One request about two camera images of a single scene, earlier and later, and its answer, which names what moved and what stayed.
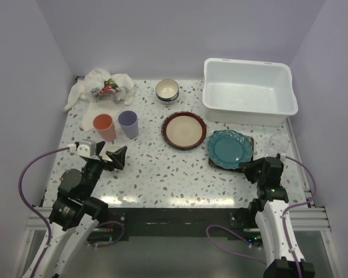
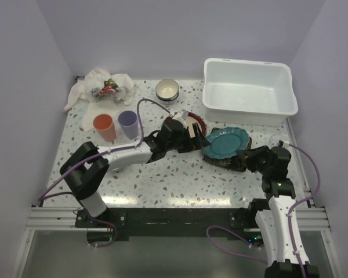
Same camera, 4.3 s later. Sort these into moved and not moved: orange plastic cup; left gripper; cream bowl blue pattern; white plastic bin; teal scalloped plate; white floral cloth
Moved: left gripper; teal scalloped plate
Not moved: white plastic bin; cream bowl blue pattern; white floral cloth; orange plastic cup
